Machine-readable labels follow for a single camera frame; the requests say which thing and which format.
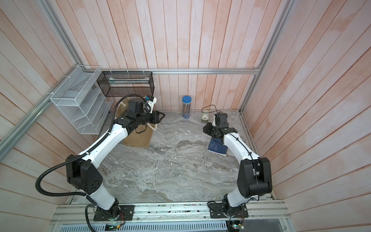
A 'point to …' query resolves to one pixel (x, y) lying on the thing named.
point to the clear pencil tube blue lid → (186, 103)
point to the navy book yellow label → (216, 146)
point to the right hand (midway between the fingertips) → (206, 128)
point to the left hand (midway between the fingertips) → (163, 116)
